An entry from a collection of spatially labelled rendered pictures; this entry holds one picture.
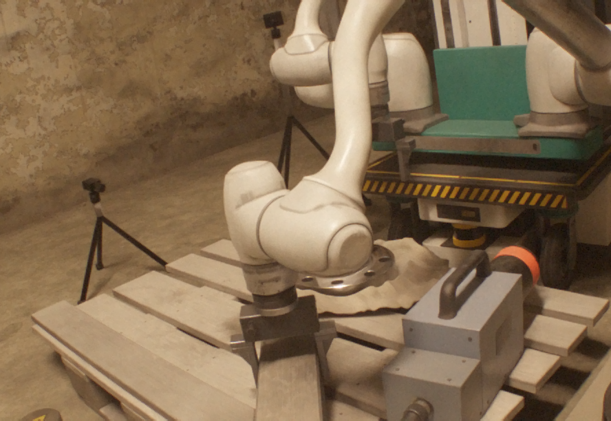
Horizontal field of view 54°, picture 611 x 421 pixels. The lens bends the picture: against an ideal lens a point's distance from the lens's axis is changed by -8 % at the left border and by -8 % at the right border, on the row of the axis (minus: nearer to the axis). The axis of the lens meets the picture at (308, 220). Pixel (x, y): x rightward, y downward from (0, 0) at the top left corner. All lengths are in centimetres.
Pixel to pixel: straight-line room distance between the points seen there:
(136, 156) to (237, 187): 284
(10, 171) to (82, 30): 87
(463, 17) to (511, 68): 23
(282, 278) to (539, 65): 88
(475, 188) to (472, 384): 73
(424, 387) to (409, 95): 102
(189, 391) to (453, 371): 51
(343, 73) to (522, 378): 61
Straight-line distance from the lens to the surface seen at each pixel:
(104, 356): 147
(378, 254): 160
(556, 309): 140
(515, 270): 126
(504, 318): 111
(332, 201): 88
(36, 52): 357
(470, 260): 110
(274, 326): 110
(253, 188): 99
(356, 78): 103
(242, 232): 100
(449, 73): 192
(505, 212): 167
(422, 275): 156
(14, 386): 187
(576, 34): 133
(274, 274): 104
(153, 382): 132
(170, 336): 153
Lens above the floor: 81
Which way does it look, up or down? 19 degrees down
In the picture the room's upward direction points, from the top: 10 degrees counter-clockwise
